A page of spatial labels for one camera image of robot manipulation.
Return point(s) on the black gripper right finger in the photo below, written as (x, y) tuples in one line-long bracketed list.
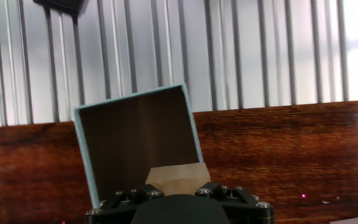
[(247, 208)]

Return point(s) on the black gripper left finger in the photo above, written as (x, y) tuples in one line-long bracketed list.
[(113, 208)]

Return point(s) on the light wooden cube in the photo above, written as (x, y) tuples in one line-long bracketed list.
[(179, 179)]

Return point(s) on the deep light blue box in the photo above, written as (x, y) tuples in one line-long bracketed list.
[(120, 140)]

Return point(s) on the small black box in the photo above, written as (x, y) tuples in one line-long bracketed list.
[(57, 4)]

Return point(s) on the glossy wood-grain mat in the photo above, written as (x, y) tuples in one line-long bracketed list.
[(291, 155)]

